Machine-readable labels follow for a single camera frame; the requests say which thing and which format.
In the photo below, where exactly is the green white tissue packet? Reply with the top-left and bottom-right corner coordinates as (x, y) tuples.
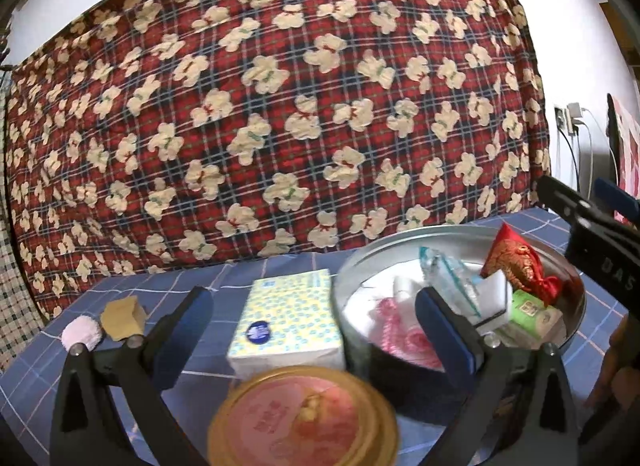
(497, 289), (566, 350)

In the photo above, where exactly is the red embroidered satin pouch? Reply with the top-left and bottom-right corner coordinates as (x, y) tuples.
(480, 223), (563, 305)

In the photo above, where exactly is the round silver metal tin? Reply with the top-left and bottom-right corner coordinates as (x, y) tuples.
(332, 223), (587, 422)

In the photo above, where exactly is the pink knitted cloth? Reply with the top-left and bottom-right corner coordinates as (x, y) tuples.
(370, 298), (444, 372)

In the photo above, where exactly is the red plaid bear blanket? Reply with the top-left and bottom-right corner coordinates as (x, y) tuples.
(6, 0), (550, 319)

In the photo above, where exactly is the blue plaid tablecloth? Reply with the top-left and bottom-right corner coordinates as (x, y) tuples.
(1, 209), (627, 465)

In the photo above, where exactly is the pink fluffy pompom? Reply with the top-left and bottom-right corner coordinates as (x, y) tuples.
(61, 315), (103, 351)

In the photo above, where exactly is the pink patterned hanging cloth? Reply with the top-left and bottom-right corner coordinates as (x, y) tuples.
(608, 94), (639, 200)

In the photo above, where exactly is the white wall charger plug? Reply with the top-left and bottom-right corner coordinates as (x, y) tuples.
(566, 103), (584, 133)

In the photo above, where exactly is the tan sponge block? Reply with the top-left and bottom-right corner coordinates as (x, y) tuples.
(100, 296), (146, 341)

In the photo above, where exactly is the white green checked cloth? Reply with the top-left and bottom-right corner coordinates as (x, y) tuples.
(0, 224), (44, 372)

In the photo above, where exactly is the white charger cable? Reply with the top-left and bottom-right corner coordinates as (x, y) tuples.
(579, 107), (618, 202)

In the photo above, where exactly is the black cable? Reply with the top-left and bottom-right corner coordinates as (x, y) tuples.
(555, 124), (582, 192)

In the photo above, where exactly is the yellow dotted tissue pack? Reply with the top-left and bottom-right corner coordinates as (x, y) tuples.
(227, 269), (346, 380)

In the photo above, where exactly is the clear bag with cotton swabs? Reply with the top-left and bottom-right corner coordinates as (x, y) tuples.
(419, 247), (480, 321)

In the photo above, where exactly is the gold pink tin lid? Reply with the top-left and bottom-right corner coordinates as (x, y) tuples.
(207, 366), (399, 466)

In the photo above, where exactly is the wall power socket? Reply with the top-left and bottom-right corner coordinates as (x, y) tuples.
(554, 107), (567, 133)

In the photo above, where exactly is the white foam sponge block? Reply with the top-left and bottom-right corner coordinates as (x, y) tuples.
(473, 270), (513, 335)

